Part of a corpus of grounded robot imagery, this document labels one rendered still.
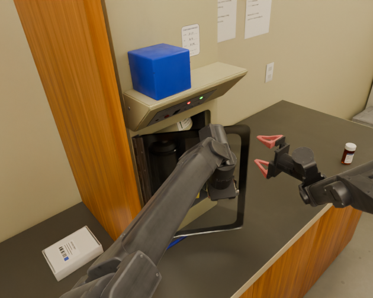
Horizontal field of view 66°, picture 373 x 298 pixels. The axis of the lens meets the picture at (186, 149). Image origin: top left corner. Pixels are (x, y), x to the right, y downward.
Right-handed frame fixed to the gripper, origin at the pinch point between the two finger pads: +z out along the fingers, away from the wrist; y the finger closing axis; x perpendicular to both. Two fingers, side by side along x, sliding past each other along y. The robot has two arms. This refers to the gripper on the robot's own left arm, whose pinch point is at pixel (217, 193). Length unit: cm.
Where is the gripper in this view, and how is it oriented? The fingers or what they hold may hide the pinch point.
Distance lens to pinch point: 82.6
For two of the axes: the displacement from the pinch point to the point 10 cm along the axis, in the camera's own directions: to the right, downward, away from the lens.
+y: 1.3, 8.4, -5.2
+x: 9.9, -1.2, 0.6
